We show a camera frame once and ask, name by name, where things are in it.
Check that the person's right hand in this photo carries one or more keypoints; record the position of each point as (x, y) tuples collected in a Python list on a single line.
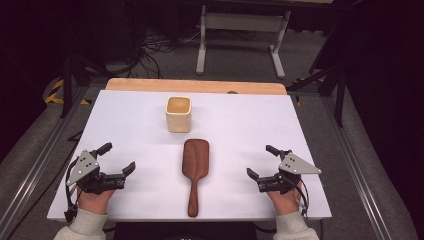
[(285, 200)]

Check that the aluminium rail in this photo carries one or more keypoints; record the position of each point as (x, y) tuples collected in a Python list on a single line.
[(36, 160), (356, 166)]

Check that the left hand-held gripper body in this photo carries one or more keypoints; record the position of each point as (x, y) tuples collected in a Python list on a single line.
[(89, 173)]

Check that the white board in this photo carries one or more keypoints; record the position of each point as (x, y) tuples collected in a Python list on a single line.
[(233, 140)]

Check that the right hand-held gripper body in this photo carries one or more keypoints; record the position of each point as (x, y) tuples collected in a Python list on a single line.
[(289, 173)]

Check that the black stand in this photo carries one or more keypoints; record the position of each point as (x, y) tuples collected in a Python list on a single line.
[(330, 86), (71, 76)]

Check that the person's left hand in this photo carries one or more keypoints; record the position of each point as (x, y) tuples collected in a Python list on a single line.
[(95, 201)]

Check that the brown wooden spatula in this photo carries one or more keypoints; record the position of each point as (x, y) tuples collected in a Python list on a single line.
[(195, 166)]

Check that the wooden table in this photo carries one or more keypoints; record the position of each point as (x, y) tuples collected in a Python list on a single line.
[(193, 86)]

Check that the square wooden cup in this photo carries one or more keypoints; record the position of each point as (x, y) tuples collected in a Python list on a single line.
[(178, 115)]

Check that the white metal table frame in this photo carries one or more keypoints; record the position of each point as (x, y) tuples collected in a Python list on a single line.
[(243, 36)]

